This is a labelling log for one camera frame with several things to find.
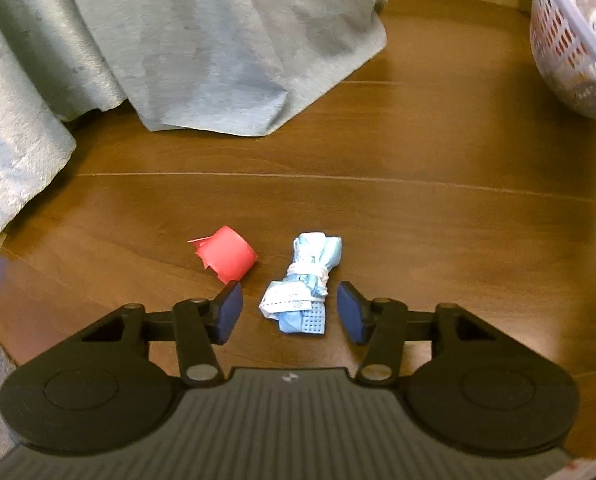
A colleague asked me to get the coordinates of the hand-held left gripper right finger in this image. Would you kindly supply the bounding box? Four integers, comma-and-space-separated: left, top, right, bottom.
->
339, 282, 528, 387

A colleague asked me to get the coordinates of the blue face mask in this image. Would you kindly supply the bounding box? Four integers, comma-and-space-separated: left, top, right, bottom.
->
259, 232, 345, 336

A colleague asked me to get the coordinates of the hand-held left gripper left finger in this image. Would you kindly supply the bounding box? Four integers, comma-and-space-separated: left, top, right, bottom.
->
53, 281, 243, 388

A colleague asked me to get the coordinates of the red plastic cap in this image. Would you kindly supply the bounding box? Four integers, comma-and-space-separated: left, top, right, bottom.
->
187, 226, 257, 283

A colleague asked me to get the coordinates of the purple mesh wastebasket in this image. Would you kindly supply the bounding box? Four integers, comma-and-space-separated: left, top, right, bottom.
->
530, 0, 596, 122

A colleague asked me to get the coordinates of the grey cover with lace trim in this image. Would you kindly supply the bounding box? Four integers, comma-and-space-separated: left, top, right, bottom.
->
60, 0, 389, 137

